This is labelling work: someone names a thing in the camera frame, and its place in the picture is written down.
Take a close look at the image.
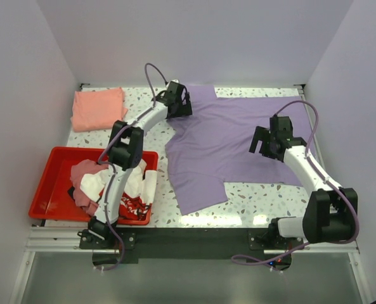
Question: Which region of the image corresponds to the purple t shirt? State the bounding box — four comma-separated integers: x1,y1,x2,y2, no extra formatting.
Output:
165,85,311,215

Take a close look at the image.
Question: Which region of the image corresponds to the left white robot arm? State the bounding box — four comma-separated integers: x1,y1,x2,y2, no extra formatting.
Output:
82,80,192,248

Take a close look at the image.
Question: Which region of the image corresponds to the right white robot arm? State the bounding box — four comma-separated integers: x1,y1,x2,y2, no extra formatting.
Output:
249,115,359,249

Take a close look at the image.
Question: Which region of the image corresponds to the folded salmon pink t shirt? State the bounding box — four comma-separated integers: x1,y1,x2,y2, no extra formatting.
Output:
71,87,128,132

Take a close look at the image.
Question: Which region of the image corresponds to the white and red t shirt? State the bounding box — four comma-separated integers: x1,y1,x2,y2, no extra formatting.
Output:
98,160,157,225

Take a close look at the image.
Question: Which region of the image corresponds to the dusty pink t shirt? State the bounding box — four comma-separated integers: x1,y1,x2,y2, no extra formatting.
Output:
70,160,107,216

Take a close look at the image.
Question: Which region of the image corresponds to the red plastic tray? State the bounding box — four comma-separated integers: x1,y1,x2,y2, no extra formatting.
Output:
28,146,159,226

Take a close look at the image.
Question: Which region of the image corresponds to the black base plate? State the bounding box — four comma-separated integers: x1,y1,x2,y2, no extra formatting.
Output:
77,227,302,266

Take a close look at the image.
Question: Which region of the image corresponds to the aluminium frame rail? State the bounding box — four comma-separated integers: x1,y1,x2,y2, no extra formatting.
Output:
24,226,90,253

